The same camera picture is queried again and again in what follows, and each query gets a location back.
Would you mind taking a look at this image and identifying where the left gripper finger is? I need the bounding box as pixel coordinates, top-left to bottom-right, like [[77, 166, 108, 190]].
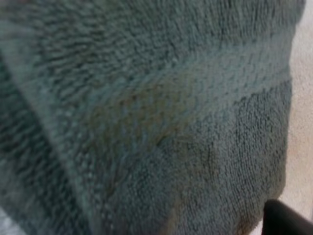
[[261, 199, 313, 235]]

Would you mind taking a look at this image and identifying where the grey-green towel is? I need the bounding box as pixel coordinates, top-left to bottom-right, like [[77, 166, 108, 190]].
[[0, 0, 307, 235]]

